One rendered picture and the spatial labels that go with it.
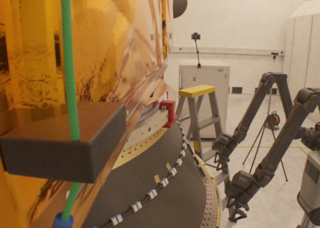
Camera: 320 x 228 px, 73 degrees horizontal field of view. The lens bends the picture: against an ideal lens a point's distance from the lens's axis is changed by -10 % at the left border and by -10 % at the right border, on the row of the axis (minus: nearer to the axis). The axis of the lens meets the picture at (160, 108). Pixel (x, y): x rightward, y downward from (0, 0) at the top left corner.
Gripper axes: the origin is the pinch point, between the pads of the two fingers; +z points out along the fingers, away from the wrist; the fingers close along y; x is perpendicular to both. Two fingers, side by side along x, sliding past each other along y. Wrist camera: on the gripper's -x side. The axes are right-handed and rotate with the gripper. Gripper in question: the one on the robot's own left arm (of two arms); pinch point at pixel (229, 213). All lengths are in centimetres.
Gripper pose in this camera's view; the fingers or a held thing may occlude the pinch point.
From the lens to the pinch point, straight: 121.3
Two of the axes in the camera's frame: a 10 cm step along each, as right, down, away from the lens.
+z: -5.0, 8.2, 2.8
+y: -0.7, 2.8, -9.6
